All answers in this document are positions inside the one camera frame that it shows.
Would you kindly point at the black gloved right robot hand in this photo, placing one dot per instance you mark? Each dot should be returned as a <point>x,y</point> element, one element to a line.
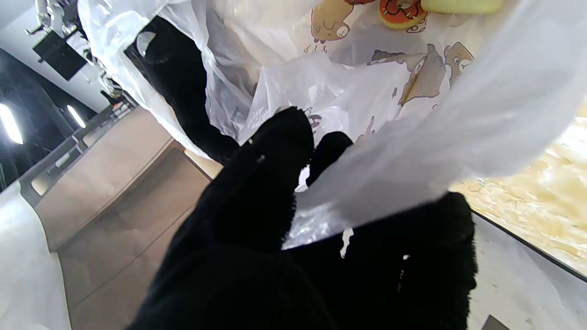
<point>179,78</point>

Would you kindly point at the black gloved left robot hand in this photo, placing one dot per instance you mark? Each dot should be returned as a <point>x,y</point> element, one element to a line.
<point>257,256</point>

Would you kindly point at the orange sprinkled mini donut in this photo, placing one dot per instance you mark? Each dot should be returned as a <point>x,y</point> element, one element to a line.
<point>390,18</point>

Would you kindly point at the black rectangular panel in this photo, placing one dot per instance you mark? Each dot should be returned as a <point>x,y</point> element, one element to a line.
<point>59,55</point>

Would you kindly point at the white printed plastic bag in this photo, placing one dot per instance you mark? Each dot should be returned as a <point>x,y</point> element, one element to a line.
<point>367,82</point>

